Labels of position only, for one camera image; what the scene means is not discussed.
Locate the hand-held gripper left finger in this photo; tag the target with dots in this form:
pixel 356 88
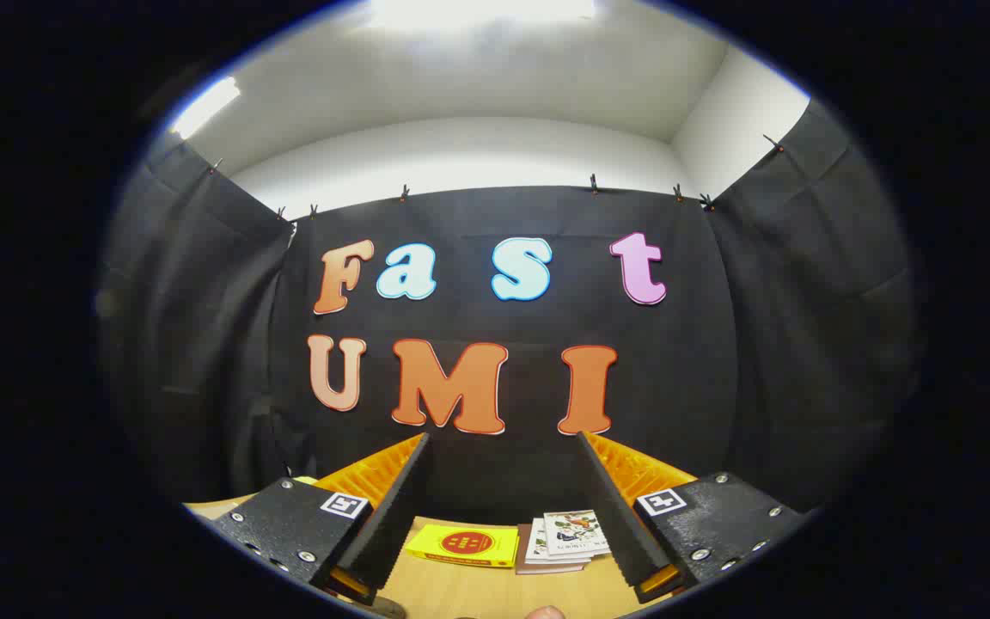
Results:
pixel 392 516

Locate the row of black cloth clips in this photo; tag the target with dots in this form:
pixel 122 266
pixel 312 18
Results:
pixel 405 193

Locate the ceiling light panel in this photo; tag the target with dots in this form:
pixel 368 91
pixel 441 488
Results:
pixel 204 107
pixel 478 10

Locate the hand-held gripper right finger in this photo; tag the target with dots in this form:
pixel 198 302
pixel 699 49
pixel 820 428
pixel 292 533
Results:
pixel 620 524

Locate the yellow book with red circle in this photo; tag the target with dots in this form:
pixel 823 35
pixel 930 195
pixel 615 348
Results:
pixel 465 544

